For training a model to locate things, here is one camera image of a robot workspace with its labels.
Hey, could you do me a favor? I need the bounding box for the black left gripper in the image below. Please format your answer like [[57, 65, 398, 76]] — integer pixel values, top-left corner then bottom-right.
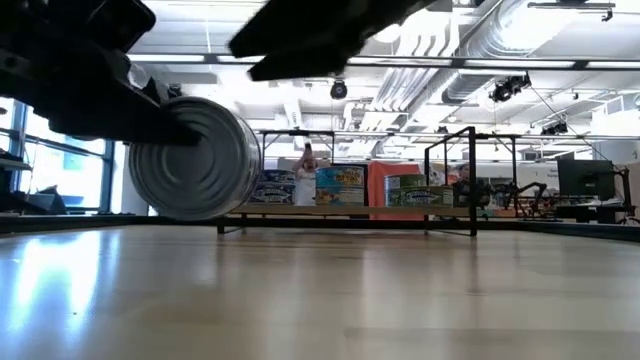
[[0, 0, 202, 148]]

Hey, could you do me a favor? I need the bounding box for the silver ventilation duct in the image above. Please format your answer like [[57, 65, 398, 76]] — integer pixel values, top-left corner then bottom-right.
[[442, 0, 581, 105]]

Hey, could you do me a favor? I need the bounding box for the blue albacore tuna can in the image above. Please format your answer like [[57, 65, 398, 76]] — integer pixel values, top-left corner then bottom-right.
[[127, 95, 264, 222], [258, 168, 297, 188], [248, 185, 297, 206]]

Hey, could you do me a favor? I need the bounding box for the orange panel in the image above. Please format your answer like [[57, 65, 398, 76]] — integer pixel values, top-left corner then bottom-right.
[[367, 160, 424, 221]]

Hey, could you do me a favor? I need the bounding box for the black ceiling spotlight cluster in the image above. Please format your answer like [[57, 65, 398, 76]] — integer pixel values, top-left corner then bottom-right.
[[489, 73, 532, 104]]

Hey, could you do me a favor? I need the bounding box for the person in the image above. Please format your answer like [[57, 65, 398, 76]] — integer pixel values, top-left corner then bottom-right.
[[452, 162, 474, 209], [292, 142, 332, 207]]

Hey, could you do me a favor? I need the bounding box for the dark background table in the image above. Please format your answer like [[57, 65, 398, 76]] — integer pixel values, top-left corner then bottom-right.
[[554, 198, 639, 225]]

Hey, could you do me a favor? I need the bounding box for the large window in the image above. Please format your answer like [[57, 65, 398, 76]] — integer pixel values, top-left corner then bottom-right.
[[0, 97, 117, 211]]

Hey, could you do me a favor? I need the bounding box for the black metal table frame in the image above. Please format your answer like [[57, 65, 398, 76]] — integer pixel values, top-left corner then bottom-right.
[[0, 213, 640, 244]]

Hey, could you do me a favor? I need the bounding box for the black computer monitor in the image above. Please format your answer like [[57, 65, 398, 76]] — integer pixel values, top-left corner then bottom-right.
[[557, 158, 617, 202]]

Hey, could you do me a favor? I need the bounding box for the black beam with strip lights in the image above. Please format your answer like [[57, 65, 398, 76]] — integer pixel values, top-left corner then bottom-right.
[[127, 52, 640, 72]]

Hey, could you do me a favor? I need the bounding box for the black metal room frame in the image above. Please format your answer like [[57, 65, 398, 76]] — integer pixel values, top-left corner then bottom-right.
[[474, 132, 520, 217], [259, 129, 336, 165]]

